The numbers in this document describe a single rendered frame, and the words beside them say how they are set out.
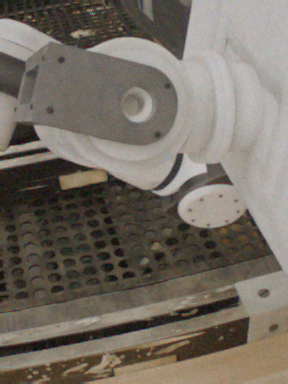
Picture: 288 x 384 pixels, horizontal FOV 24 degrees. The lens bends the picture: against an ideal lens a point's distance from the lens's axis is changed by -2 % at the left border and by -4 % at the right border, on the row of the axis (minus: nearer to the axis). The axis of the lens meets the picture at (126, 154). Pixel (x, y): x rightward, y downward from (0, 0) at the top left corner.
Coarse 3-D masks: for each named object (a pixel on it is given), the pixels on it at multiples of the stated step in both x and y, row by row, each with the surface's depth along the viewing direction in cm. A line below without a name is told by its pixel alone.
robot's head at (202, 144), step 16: (192, 64) 36; (208, 64) 36; (192, 80) 35; (208, 80) 35; (128, 96) 32; (208, 96) 35; (224, 96) 35; (128, 112) 32; (208, 112) 35; (224, 112) 35; (48, 128) 37; (192, 128) 35; (208, 128) 35; (48, 144) 39; (64, 144) 37; (192, 144) 36; (208, 144) 36; (80, 160) 37; (192, 160) 38; (208, 160) 37
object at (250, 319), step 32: (224, 288) 83; (256, 288) 82; (96, 320) 80; (128, 320) 80; (160, 320) 80; (192, 320) 79; (224, 320) 78; (256, 320) 79; (0, 352) 78; (32, 352) 76; (64, 352) 76; (96, 352) 76; (128, 352) 77; (160, 352) 78; (192, 352) 80
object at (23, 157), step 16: (32, 144) 113; (0, 160) 111; (16, 160) 109; (32, 160) 109; (48, 160) 109; (64, 160) 110; (0, 176) 109; (16, 176) 109; (32, 176) 110; (48, 176) 111; (112, 176) 114; (0, 192) 110; (16, 192) 111; (32, 192) 112; (48, 192) 112
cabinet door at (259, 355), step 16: (224, 352) 81; (240, 352) 80; (256, 352) 80; (272, 352) 80; (160, 368) 79; (176, 368) 79; (192, 368) 79; (208, 368) 79; (224, 368) 78; (240, 368) 78; (256, 368) 78; (272, 368) 78
